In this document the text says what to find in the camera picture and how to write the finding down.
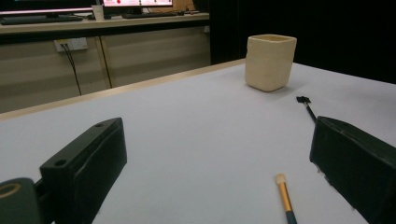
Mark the black keyboard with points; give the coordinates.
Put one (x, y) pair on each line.
(37, 19)
(149, 14)

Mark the wooden table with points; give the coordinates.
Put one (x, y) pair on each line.
(124, 88)

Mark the cardboard box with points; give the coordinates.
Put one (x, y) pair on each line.
(183, 5)

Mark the white paper cup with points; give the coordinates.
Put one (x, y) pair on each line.
(98, 12)

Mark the black makeup brush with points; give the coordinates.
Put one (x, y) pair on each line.
(303, 100)

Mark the black curtain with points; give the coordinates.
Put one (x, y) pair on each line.
(327, 31)

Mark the beige square cup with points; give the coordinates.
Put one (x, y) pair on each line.
(269, 62)

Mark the dark computer monitor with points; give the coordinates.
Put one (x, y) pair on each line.
(46, 4)

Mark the white wall outlet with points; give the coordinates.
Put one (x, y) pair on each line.
(77, 44)

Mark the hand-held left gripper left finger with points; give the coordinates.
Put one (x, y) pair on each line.
(84, 168)

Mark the long beige desk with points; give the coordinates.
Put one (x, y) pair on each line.
(149, 46)

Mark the lit computer monitor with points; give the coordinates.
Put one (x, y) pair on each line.
(137, 3)

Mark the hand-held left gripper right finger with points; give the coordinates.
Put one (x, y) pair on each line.
(358, 168)

